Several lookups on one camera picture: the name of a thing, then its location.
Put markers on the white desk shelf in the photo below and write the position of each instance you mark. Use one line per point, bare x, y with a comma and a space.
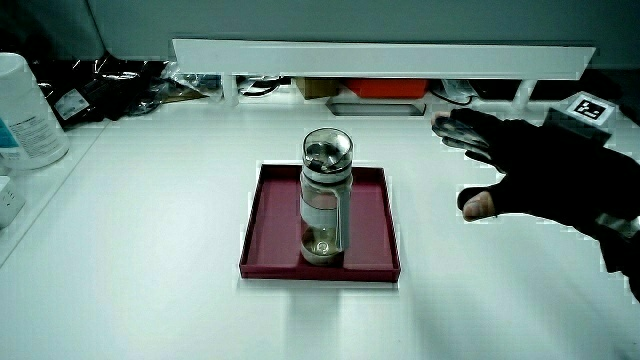
375, 60

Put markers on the brown cardboard box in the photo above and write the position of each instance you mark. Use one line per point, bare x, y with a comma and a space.
316, 87

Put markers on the person's right hand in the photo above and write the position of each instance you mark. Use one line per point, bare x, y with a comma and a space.
550, 175

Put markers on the dark red tray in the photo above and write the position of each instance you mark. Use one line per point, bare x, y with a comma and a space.
270, 235

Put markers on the white power adapter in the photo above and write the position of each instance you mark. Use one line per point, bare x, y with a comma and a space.
9, 200

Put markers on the clear plastic bag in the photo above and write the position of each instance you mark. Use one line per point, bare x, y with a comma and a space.
192, 82

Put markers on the orange box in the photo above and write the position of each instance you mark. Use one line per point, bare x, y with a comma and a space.
387, 87

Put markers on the grey flat tray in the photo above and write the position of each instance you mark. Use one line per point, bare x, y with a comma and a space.
375, 109

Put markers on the person's right forearm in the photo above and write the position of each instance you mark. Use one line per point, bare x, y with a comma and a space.
627, 255

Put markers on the clear bottle with grey lid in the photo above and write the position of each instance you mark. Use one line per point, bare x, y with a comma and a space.
325, 200

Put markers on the large white jar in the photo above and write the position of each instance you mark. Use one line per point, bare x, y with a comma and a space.
27, 120

